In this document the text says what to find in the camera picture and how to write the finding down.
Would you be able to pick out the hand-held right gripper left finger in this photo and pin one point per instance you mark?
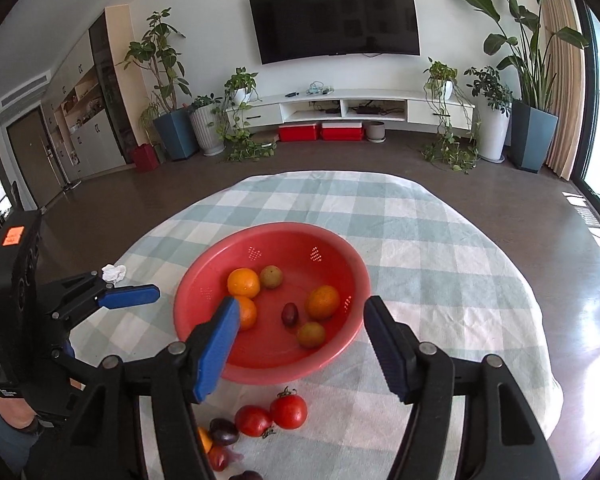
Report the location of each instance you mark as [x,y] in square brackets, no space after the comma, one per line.
[215,350]

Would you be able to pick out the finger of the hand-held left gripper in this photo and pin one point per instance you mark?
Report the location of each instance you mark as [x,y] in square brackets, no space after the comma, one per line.
[130,297]
[80,370]

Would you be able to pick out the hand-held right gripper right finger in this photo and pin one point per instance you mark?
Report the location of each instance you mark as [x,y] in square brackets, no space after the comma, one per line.
[390,350]

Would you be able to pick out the orange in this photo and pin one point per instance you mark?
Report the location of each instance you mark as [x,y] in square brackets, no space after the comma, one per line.
[248,314]
[205,440]
[244,282]
[322,302]

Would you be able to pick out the red tomato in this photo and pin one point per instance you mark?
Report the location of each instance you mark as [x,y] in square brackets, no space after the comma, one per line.
[288,410]
[253,420]

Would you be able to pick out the brownish green round fruit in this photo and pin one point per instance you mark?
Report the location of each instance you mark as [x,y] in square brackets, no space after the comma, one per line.
[311,335]
[270,276]

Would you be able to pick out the dark purple plum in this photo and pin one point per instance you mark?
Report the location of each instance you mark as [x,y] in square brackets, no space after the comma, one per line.
[223,431]
[245,476]

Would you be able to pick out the dark red plum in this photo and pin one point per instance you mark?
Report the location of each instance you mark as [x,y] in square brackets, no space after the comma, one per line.
[219,457]
[290,314]

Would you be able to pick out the red plastic colander bowl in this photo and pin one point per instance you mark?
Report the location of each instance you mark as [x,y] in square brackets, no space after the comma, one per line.
[290,260]

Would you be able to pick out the person's left forearm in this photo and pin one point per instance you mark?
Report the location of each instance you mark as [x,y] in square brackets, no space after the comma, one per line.
[5,450]

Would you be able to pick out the crumpled white tissue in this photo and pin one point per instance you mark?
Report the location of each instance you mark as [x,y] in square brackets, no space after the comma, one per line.
[112,273]

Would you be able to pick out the green white checked tablecloth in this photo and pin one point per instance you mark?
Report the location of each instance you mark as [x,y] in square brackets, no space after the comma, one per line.
[430,260]

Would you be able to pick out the red bin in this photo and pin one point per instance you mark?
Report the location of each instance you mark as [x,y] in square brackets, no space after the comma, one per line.
[145,159]

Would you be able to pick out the brown wooden door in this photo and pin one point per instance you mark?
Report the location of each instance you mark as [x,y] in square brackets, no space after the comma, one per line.
[30,160]

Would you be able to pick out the tall tree in blue pot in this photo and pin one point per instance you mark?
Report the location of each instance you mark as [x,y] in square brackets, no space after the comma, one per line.
[177,135]

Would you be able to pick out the plant in white ribbed pot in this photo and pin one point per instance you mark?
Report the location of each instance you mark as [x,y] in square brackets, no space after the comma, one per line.
[207,130]

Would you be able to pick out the brown floor mat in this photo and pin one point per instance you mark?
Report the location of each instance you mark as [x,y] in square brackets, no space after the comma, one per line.
[265,139]

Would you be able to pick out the dark glass cabinet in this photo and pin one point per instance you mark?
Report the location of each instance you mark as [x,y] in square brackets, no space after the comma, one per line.
[110,85]

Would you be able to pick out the small grey flower pot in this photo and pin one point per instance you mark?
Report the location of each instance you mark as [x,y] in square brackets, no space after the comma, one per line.
[375,132]

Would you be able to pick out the ceiling air vent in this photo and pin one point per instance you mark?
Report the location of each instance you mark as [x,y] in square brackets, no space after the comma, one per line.
[22,91]

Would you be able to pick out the red storage box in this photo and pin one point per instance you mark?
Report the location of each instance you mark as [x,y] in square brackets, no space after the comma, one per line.
[300,133]
[342,131]

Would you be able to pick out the trailing pothos in white pot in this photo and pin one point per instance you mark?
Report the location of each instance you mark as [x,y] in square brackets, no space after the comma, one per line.
[240,82]

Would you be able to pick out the black set-top box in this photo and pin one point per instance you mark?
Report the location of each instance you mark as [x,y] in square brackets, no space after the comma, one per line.
[370,109]

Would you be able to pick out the white floating media cabinet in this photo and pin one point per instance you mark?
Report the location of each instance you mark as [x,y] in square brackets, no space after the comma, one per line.
[425,110]

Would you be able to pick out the plant in tall white pot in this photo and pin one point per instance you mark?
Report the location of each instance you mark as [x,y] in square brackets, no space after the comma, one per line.
[492,130]

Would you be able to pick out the large-leaf plant in blue pot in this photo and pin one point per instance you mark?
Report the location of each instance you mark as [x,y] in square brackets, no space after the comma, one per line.
[532,135]

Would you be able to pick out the trailing vine plant on cabinet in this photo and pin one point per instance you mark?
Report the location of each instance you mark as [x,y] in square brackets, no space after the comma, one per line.
[440,75]

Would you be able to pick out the beige curtain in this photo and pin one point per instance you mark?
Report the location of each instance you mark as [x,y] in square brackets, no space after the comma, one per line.
[565,110]

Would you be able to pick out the white wall cupboards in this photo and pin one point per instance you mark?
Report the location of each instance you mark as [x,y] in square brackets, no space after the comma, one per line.
[95,145]

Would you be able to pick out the black wall television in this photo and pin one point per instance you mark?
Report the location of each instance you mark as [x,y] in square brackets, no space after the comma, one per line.
[335,15]

